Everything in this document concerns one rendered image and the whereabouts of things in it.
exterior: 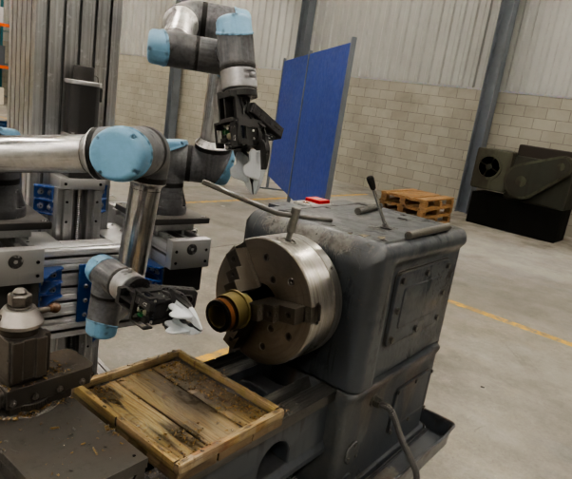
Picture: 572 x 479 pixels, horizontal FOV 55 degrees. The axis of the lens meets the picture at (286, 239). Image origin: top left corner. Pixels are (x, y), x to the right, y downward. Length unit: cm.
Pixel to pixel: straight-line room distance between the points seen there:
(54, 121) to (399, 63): 1130
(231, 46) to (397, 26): 1185
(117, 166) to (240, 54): 35
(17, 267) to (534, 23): 1098
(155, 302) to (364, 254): 51
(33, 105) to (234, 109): 76
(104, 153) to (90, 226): 60
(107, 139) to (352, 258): 62
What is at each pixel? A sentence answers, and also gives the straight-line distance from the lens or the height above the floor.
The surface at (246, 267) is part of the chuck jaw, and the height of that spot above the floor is 116.
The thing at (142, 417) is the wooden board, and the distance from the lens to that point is 122.
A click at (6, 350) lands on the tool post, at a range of 104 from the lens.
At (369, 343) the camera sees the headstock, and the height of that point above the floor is 101.
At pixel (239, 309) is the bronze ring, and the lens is 122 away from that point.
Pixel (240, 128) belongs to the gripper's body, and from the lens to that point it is 112.
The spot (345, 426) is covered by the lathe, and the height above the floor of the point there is 77.
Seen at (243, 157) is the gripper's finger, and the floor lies 143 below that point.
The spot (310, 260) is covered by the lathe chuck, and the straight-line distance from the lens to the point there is 128.
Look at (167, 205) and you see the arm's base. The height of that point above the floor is 119.
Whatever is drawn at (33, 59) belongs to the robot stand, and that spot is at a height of 157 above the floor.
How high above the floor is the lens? 155
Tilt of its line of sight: 14 degrees down
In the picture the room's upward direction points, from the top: 9 degrees clockwise
